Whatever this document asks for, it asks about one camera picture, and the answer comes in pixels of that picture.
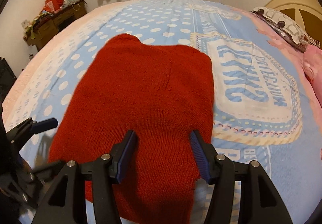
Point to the white card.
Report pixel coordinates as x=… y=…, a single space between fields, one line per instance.
x=25 y=24

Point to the patterned pillow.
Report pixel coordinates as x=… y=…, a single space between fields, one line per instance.
x=284 y=25

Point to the polka dot printed blanket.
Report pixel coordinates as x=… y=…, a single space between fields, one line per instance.
x=151 y=20

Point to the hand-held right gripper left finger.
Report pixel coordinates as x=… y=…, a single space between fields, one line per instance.
x=127 y=153

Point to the pink pillow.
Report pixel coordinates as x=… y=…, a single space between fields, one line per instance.
x=313 y=68

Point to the red knitted sweater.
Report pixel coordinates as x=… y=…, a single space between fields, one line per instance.
x=151 y=93

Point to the red packages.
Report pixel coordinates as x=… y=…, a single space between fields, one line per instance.
x=52 y=4

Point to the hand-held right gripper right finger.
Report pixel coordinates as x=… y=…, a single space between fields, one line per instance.
x=198 y=156

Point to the cream bed headboard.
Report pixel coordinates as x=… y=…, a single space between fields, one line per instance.
x=284 y=0

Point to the brown wooden desk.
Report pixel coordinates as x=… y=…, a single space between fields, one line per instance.
x=47 y=27

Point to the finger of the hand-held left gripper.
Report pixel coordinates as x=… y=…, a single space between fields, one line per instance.
x=37 y=176
x=45 y=123

